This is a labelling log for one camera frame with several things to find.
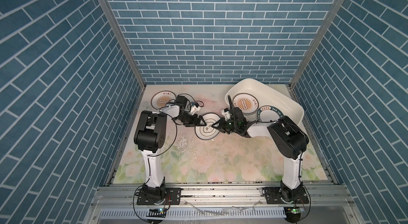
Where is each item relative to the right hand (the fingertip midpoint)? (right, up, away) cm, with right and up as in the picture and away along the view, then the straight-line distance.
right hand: (212, 126), depth 93 cm
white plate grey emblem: (-3, -3, -1) cm, 4 cm away
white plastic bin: (+38, +18, +19) cm, 47 cm away
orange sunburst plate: (-37, +17, +19) cm, 45 cm away
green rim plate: (+38, +7, +13) cm, 41 cm away
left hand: (-5, +1, +3) cm, 6 cm away
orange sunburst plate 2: (+25, +13, +15) cm, 32 cm away
